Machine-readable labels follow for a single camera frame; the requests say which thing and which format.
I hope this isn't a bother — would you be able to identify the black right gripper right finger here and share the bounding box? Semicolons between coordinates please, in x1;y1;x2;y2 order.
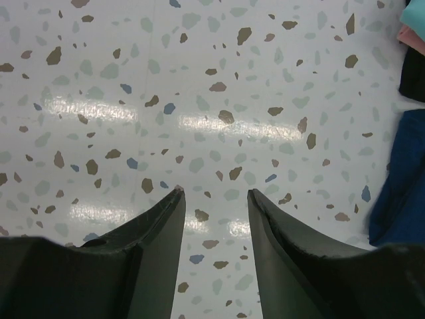
247;189;424;318

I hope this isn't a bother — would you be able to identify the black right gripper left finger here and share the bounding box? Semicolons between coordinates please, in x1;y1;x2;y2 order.
1;188;185;318

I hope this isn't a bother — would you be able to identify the navy blue folded t-shirt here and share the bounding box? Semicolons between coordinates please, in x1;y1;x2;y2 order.
369;110;424;247

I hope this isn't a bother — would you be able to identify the pink folded t-shirt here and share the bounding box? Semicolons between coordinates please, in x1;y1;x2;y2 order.
397;25;425;55

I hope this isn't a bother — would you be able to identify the teal folded t-shirt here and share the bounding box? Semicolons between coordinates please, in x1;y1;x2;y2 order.
400;0;425;38

